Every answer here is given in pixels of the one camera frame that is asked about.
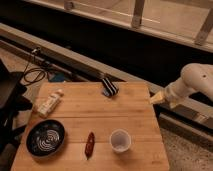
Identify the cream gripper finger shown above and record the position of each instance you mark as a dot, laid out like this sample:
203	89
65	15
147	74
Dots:
158	98

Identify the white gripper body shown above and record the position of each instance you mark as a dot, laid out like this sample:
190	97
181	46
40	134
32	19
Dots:
174	93

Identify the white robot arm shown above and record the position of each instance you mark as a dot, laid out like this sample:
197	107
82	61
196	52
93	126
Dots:
194	77

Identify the black white striped object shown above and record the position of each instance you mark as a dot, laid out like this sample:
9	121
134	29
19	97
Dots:
109	88

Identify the wooden cutting board table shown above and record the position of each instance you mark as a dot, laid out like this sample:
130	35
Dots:
84	109

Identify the white squeeze bottle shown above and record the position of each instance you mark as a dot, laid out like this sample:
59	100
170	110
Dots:
48	106

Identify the black patterned bowl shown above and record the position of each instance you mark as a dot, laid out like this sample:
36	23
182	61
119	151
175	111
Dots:
45	138

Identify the black chair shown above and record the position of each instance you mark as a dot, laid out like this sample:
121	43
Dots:
12	102

